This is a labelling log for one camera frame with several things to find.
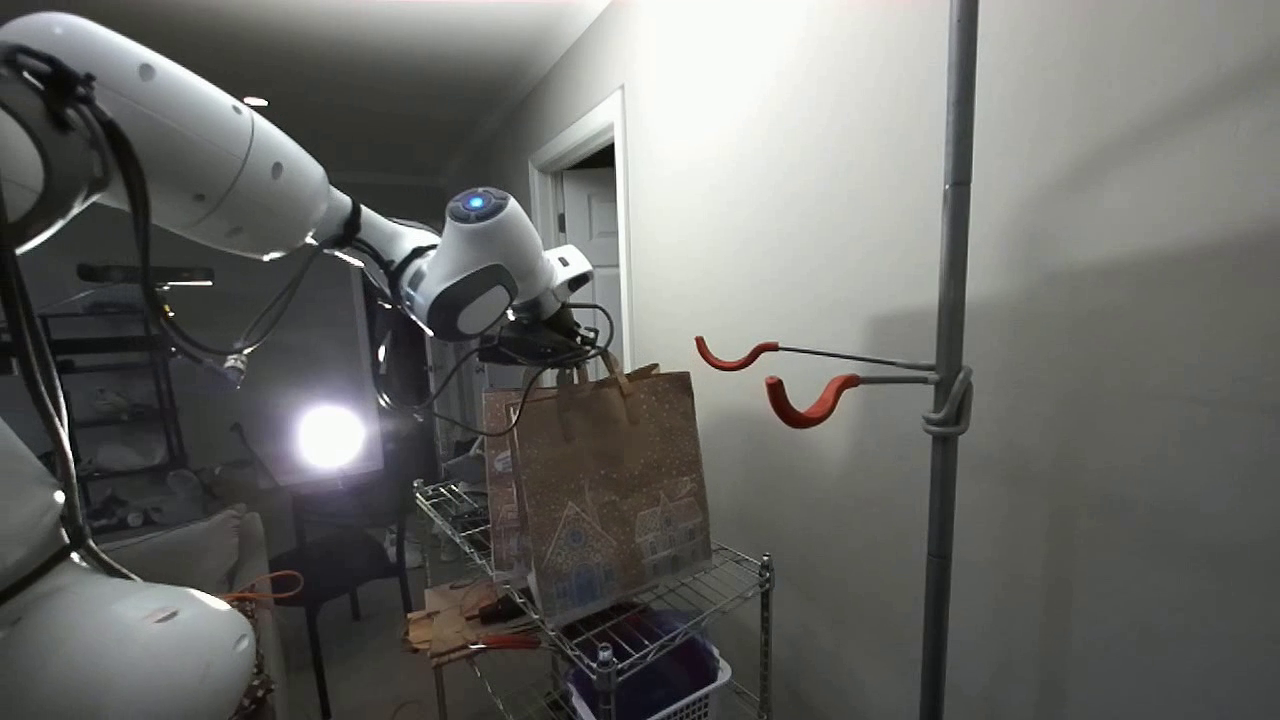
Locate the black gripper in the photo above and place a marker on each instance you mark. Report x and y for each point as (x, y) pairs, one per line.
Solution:
(535, 342)

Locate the brown bag with house print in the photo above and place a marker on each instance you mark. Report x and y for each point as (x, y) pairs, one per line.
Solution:
(506, 495)

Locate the brown bag with white dots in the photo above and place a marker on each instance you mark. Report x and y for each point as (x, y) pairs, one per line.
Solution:
(615, 480)

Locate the white panel door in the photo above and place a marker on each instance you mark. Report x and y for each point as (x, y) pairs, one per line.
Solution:
(598, 226)

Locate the bright round lamp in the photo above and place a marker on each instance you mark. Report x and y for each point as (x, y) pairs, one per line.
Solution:
(328, 437)

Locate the brown cardboard sheet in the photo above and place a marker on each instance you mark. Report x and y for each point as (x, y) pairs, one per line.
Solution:
(444, 622)

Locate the black chair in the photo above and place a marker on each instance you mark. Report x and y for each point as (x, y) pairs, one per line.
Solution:
(341, 564)

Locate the grey cushion seat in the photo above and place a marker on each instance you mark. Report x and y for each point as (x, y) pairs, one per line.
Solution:
(203, 546)

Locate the black shelf stand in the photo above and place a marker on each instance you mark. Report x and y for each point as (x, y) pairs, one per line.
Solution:
(126, 345)

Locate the brown wicker basket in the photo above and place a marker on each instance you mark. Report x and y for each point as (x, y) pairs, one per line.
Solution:
(257, 653)

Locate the grey metal pole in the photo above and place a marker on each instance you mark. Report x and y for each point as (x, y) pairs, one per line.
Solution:
(951, 203)

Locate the black tall post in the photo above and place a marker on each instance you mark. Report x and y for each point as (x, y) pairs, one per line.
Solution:
(399, 401)

